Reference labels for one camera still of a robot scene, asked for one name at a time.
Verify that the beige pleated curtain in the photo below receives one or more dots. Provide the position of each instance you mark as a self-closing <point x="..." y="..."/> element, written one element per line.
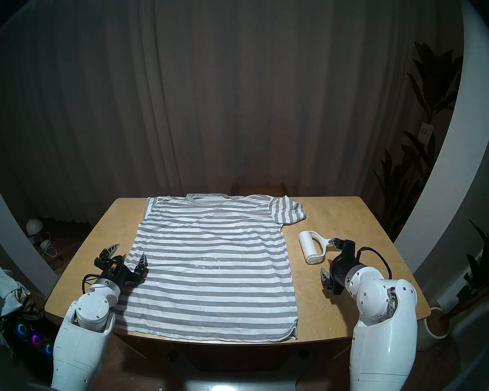
<point x="220" y="88"/>

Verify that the grey white striped t-shirt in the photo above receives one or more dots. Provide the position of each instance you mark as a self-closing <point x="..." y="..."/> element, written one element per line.
<point x="212" y="239"/>

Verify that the pile of cloth bags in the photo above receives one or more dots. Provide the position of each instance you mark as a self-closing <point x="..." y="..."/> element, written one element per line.
<point x="2" y="292"/>

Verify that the white plant pot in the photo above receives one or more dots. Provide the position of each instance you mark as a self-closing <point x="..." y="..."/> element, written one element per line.
<point x="428" y="333"/>

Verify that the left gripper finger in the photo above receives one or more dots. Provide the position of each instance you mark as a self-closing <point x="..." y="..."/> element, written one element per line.
<point x="109" y="250"/>
<point x="142" y="264"/>

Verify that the white curved arch panel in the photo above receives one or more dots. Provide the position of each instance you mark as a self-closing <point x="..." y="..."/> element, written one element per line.
<point x="14" y="247"/>
<point x="456" y="158"/>

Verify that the white paper plant tag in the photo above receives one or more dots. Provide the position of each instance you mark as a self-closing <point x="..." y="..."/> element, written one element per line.
<point x="426" y="130"/>

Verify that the large white mushroom lamp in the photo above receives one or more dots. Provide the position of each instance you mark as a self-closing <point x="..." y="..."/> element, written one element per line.
<point x="34" y="226"/>

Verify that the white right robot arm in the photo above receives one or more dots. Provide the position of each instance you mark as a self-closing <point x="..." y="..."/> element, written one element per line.
<point x="383" y="333"/>

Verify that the dark potted plant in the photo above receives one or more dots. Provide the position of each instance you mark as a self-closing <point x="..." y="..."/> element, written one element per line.
<point x="481" y="268"/>

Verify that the computer case with RGB fans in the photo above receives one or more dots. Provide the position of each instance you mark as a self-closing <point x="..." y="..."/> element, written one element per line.
<point x="32" y="337"/>

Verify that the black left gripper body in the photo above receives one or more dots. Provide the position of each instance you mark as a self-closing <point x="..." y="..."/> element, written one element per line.
<point x="116" y="272"/>

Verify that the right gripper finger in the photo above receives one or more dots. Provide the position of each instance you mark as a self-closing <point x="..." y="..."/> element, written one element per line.
<point x="336" y="242"/>
<point x="327" y="278"/>

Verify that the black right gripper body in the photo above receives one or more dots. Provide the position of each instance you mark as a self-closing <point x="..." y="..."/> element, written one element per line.
<point x="344" y="268"/>

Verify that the white lint roller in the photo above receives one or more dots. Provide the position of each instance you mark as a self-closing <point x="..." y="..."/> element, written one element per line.
<point x="311" y="247"/>

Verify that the tall dark leafy plant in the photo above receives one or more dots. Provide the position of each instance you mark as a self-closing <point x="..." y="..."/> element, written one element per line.
<point x="432" y="84"/>

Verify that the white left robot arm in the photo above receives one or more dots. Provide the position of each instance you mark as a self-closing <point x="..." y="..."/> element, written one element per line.
<point x="89" y="308"/>

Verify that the wooden chair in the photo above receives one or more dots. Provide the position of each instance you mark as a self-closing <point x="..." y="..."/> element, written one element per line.
<point x="258" y="189"/>

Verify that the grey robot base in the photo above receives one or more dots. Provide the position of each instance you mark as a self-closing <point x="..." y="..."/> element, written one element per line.
<point x="240" y="385"/>

